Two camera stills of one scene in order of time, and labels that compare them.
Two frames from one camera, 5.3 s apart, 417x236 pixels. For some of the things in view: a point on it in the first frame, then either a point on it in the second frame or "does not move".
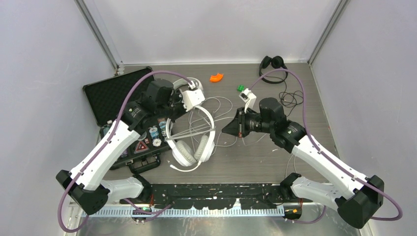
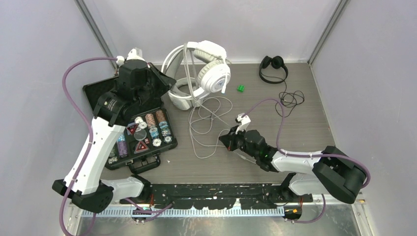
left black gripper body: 174,107 -> 157,87
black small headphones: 268,63 does not move
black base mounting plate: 225,196 does not move
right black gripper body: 249,122 -> 238,141
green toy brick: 240,88 does not move
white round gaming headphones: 183,152 -> 214,73
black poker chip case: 106,99 does not move
